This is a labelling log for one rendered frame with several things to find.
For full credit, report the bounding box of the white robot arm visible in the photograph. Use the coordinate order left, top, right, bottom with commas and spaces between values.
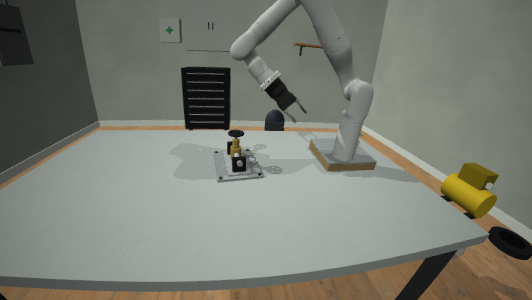
230, 0, 374, 161

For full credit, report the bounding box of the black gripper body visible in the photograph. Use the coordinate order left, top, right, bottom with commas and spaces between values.
256, 68, 297, 111

